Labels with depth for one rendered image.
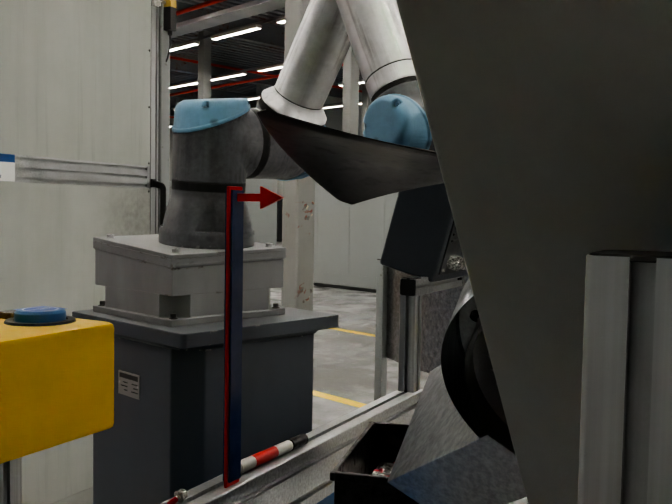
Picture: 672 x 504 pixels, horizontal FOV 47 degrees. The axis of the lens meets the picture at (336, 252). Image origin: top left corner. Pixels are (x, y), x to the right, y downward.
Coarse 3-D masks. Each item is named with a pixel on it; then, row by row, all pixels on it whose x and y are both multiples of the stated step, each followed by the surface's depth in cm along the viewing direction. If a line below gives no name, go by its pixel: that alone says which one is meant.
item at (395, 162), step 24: (264, 120) 66; (288, 120) 64; (288, 144) 72; (312, 144) 70; (336, 144) 68; (360, 144) 66; (384, 144) 63; (312, 168) 77; (336, 168) 76; (360, 168) 75; (384, 168) 74; (408, 168) 73; (432, 168) 72; (336, 192) 82; (360, 192) 82; (384, 192) 81
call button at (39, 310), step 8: (16, 312) 61; (24, 312) 61; (32, 312) 61; (40, 312) 61; (48, 312) 61; (56, 312) 62; (64, 312) 63; (16, 320) 61; (24, 320) 61; (32, 320) 61; (40, 320) 61; (48, 320) 61; (56, 320) 62
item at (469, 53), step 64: (448, 0) 33; (512, 0) 32; (576, 0) 31; (640, 0) 30; (448, 64) 36; (512, 64) 34; (576, 64) 33; (640, 64) 32; (448, 128) 38; (512, 128) 37; (576, 128) 35; (640, 128) 34; (448, 192) 41; (512, 192) 39; (576, 192) 38; (640, 192) 36; (512, 256) 42; (576, 256) 40; (512, 320) 46; (576, 320) 44; (512, 384) 50; (576, 384) 48; (576, 448) 52
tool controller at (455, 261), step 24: (408, 192) 135; (432, 192) 133; (408, 216) 135; (432, 216) 133; (408, 240) 136; (432, 240) 133; (456, 240) 136; (384, 264) 138; (408, 264) 136; (432, 264) 134; (456, 264) 135
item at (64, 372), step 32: (0, 320) 63; (64, 320) 62; (96, 320) 64; (0, 352) 54; (32, 352) 56; (64, 352) 59; (96, 352) 62; (0, 384) 54; (32, 384) 56; (64, 384) 59; (96, 384) 62; (0, 416) 54; (32, 416) 56; (64, 416) 59; (96, 416) 62; (0, 448) 54; (32, 448) 56
